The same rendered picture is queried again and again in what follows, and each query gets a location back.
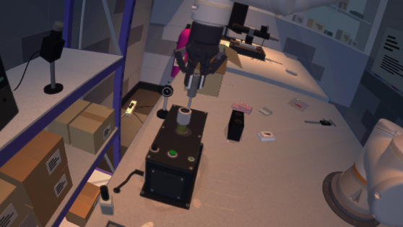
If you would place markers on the black optical post with lens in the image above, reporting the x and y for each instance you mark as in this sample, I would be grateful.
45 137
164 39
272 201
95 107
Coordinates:
167 91

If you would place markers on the white wall notice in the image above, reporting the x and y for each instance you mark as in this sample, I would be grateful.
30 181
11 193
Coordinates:
388 58

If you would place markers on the grey small block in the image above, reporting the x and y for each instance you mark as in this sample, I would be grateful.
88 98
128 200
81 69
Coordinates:
265 111

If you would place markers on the blue shelf unit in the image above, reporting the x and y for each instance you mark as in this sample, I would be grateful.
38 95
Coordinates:
63 94

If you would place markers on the white block with black cylinder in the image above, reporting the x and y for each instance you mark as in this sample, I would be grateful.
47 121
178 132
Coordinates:
106 201

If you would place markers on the orange brown cardboard box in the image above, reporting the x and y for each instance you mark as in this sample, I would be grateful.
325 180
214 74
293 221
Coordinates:
83 205

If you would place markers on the olive lens tube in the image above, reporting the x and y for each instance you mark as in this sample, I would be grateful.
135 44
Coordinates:
181 129

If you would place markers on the open cardboard box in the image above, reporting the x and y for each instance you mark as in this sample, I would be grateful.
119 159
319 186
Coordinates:
231 58

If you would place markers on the black round switch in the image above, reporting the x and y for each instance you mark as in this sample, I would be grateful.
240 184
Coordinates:
154 147

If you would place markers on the grey paper with red mark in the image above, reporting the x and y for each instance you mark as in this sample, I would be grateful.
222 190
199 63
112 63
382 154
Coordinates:
298 104

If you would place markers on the pink flat box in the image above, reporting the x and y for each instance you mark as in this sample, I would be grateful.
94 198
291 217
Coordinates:
241 108

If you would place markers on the dark round base plate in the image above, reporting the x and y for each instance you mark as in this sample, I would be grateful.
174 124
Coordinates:
329 195

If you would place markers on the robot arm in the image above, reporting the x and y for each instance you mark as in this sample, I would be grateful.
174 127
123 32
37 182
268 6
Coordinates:
382 176

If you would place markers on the white small square box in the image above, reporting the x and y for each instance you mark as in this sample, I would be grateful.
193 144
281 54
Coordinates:
266 135

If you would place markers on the beige mat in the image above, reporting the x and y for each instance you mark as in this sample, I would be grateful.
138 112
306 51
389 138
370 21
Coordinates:
212 85

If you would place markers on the white purple floor box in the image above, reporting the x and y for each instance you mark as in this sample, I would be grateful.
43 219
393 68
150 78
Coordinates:
100 177

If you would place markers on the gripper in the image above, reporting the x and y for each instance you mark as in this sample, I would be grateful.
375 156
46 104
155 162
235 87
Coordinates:
204 41

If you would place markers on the black laser diode box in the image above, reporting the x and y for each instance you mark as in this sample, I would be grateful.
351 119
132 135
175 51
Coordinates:
171 176

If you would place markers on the large green button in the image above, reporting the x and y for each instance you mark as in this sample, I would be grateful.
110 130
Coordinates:
172 153

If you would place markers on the black camera on stand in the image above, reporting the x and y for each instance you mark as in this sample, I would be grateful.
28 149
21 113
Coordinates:
52 47

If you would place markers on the black driver stand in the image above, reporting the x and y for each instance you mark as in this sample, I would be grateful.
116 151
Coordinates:
235 126

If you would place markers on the white power strip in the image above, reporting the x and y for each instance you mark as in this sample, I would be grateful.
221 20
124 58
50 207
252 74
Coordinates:
131 108

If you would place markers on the large brown cardboard box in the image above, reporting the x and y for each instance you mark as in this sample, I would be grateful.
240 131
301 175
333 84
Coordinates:
34 173

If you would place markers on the black monitor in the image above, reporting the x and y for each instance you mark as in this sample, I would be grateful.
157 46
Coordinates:
6 100

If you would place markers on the tan cardboard box with label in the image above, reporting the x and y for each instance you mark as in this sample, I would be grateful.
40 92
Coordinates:
93 129

